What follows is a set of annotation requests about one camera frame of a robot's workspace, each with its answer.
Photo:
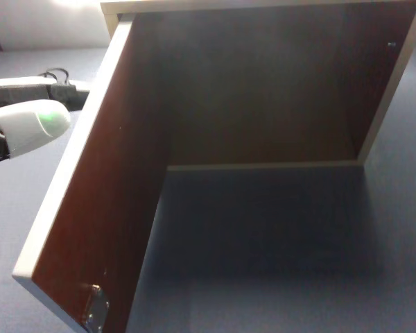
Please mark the light wooden box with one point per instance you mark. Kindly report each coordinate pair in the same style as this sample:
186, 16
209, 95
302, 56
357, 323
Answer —
263, 86

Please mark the metal cabinet hinge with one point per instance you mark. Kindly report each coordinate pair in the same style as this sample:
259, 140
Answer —
97, 308

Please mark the blue-grey table cloth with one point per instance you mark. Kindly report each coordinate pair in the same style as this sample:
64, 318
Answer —
10, 215

